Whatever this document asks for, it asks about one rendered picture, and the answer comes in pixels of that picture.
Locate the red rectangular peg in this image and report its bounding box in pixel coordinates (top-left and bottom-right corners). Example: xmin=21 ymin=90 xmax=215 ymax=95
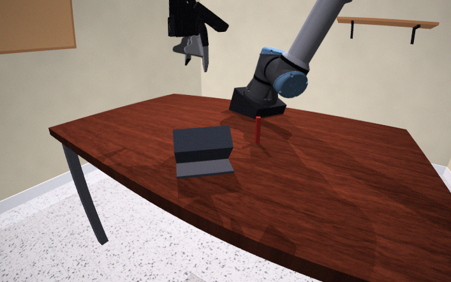
xmin=255 ymin=117 xmax=261 ymax=144

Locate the grey flat panel with square hole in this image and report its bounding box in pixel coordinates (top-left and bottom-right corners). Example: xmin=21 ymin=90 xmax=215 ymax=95
xmin=173 ymin=125 xmax=234 ymax=179

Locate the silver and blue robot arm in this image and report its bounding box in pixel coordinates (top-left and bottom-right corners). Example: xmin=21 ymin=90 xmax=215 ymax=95
xmin=193 ymin=0 xmax=352 ymax=105

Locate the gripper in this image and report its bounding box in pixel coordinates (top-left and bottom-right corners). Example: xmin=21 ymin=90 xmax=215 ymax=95
xmin=168 ymin=0 xmax=209 ymax=72

